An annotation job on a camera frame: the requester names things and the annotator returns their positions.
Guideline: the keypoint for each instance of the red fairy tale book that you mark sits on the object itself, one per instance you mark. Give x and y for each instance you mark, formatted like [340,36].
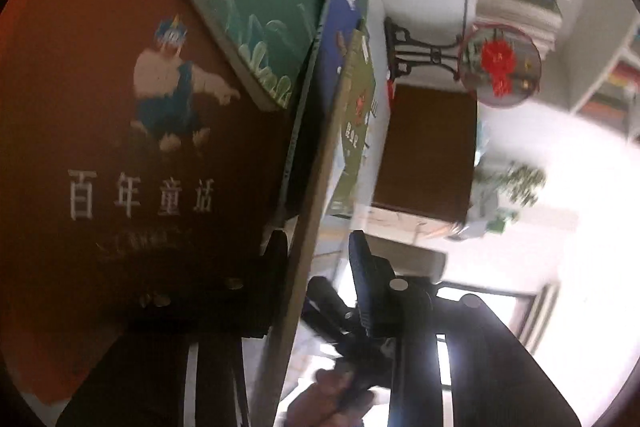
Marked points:
[134,164]

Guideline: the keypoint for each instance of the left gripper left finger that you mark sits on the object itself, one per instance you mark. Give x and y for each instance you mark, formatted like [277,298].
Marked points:
[223,383]

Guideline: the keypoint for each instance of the cardboard box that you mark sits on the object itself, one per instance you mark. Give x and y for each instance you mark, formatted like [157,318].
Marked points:
[402,227]

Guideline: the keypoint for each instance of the person's right hand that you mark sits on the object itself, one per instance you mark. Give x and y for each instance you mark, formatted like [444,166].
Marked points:
[319,404]

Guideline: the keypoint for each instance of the potted green plant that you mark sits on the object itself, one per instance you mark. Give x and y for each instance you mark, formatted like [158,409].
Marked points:
[504,190]

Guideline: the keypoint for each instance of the red flower round fan ornament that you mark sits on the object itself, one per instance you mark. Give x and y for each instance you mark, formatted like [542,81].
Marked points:
[499,65]

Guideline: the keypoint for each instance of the dark blue book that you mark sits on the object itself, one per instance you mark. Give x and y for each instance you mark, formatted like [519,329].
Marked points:
[339,19]

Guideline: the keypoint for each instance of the brown wooden board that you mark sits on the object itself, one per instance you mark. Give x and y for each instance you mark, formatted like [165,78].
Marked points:
[427,165]

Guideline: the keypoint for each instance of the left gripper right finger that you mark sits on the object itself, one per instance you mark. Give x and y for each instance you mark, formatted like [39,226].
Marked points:
[403,322]

